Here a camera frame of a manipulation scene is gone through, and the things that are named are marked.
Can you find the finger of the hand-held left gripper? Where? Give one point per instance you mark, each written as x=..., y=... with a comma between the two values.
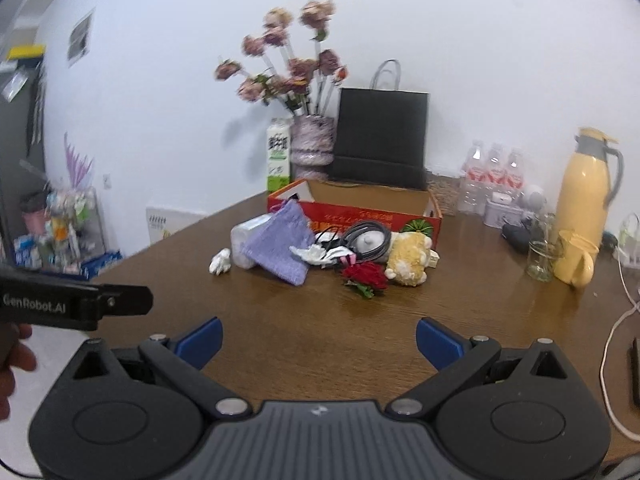
x=127, y=300

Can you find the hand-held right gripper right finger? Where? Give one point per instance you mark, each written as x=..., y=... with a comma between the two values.
x=435, y=342

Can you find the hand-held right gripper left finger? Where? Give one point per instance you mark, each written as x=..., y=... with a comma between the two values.
x=202, y=335

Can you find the small white figurine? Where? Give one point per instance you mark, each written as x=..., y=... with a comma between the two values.
x=220, y=261

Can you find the yellow plush toy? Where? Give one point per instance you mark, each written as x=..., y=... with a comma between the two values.
x=407, y=260

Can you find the red rose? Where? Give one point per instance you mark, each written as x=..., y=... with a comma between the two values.
x=365, y=275

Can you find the clear plastic container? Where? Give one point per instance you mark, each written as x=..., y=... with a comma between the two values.
x=242, y=240

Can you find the large white round jar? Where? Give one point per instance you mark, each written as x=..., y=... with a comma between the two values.
x=370, y=245

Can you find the white tissue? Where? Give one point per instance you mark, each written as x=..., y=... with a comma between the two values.
x=312, y=254

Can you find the red cardboard box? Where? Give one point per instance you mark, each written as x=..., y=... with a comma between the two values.
x=370, y=196

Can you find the clear snack container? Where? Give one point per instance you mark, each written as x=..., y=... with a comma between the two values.
x=445, y=195

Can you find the person's left hand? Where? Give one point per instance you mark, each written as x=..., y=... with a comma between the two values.
x=17, y=357

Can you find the cluttered storage rack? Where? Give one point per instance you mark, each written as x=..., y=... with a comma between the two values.
x=65, y=230

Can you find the white desk calendar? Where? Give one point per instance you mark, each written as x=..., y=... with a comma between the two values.
x=170, y=222

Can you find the purple knit pouch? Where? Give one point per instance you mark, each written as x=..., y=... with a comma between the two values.
x=277, y=250

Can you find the clear glass cup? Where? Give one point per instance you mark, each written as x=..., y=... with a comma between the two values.
x=540, y=260

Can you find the black glasses case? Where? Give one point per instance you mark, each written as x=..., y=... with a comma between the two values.
x=515, y=235

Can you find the white tin box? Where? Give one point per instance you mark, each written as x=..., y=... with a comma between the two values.
x=500, y=216

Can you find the white earbuds case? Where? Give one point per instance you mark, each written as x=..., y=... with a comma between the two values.
x=502, y=198

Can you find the yellow mug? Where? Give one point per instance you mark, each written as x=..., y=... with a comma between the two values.
x=575, y=260

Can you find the clear water bottle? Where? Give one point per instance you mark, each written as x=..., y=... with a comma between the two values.
x=515, y=172
x=495, y=170
x=472, y=180

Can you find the white round speaker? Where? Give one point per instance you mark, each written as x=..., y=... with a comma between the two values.
x=535, y=197

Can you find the white green milk carton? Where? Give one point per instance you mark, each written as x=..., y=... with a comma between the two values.
x=278, y=152

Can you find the yellow thermos jug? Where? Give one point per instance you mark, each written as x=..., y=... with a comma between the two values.
x=582, y=190

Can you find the black paper bag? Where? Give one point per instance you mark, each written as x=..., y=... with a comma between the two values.
x=382, y=135

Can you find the purple marbled vase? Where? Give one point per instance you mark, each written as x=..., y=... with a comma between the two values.
x=312, y=142

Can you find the dried pink flower bouquet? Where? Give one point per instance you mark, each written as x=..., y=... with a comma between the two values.
x=300, y=67

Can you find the wall vent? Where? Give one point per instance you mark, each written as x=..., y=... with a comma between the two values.
x=81, y=35

